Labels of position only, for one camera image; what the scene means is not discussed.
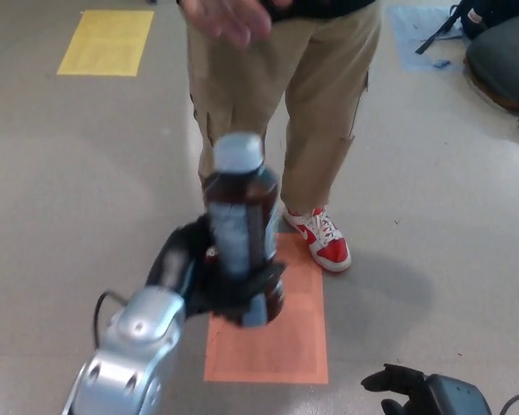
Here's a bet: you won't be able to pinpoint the robot black right hand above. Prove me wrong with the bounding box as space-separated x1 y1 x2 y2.
361 362 494 415

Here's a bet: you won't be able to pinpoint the person's right hand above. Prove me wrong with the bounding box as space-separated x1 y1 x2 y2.
182 0 272 48

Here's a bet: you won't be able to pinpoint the robot black left hand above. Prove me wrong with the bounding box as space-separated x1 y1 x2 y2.
149 214 286 325

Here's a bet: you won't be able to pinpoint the brown protein shake bottle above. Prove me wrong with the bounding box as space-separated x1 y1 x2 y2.
202 131 286 330

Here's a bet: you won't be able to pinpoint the person's left red white sneaker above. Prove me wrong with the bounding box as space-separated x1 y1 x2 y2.
282 206 353 273

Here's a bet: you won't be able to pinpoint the yellow paper sheet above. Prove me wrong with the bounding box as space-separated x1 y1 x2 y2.
55 9 156 77

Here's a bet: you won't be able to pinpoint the khaki cargo trousers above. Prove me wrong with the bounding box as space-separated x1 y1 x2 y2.
185 3 382 208

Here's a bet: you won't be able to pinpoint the orange paper sheet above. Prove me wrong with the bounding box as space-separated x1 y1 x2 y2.
202 232 330 385

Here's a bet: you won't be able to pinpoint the blue paper sheet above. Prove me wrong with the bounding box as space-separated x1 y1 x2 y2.
388 4 468 73

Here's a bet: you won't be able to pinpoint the dark blue backpack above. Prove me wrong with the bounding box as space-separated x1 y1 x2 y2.
414 0 519 55

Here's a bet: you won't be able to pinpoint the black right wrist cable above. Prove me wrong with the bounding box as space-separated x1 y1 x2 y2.
499 391 519 415

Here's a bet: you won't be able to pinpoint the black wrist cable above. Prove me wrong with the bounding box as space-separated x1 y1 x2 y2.
93 291 129 347
499 391 519 415

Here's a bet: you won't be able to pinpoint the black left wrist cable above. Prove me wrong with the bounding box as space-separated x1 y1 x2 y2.
93 291 129 347

